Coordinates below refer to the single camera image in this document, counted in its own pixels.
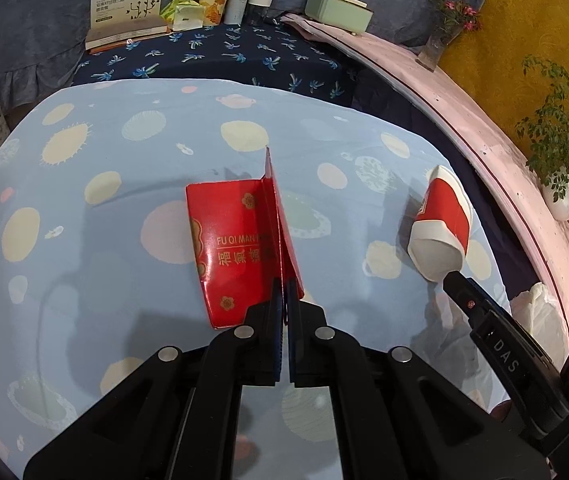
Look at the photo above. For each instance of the red and white paper cup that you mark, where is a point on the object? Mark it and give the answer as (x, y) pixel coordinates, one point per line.
(444, 210)

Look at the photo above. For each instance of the navy floral cloth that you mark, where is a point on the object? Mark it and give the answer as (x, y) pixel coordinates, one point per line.
(214, 55)

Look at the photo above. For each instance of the light blue dotted tablecloth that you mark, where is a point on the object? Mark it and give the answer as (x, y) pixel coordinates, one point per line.
(114, 260)

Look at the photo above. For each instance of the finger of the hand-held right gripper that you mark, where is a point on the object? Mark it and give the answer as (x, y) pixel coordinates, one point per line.
(456, 285)

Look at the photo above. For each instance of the pink flower bunch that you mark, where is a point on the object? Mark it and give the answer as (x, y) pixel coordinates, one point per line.
(452, 7)

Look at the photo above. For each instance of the yellow backdrop cloth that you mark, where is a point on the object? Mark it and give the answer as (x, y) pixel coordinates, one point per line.
(514, 10)

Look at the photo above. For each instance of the red paper envelope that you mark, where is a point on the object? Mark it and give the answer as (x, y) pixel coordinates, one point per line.
(224, 230)

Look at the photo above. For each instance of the white carton box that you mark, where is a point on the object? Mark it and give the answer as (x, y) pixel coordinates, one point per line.
(124, 10)

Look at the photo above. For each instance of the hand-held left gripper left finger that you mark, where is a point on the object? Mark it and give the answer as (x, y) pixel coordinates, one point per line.
(277, 320)

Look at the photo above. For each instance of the white lined trash bin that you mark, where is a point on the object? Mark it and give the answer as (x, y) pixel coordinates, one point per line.
(539, 310)

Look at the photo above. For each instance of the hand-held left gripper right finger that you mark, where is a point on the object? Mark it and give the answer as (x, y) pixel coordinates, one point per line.
(292, 320)

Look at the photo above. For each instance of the green packet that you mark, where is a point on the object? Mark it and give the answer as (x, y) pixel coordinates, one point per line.
(182, 12)

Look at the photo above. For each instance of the glass vase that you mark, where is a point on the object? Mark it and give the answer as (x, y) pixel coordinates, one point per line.
(437, 50)

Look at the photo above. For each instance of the dark purple cloth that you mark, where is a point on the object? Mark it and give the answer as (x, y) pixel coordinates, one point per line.
(414, 125)

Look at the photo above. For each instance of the blue-grey backdrop cloth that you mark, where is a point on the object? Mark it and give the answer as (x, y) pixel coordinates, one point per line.
(39, 35)

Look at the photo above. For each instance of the orange print can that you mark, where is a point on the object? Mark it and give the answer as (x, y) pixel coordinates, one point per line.
(214, 5)

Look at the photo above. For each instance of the mint green box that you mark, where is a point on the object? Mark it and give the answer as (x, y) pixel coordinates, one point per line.
(337, 10)

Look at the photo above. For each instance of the pink sheet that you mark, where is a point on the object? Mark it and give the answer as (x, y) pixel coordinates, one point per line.
(464, 100)

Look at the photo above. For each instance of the green plant in white pot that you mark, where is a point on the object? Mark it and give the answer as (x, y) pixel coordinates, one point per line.
(561, 195)

